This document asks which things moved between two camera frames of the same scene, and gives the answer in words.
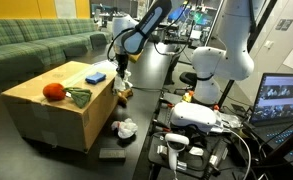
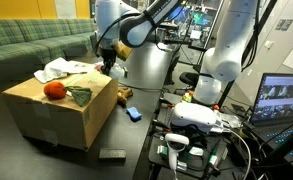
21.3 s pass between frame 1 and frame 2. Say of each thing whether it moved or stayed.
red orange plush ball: stayed
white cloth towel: moved
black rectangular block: stayed
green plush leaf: stayed
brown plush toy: stayed
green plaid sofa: stayed
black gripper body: moved
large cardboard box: stayed
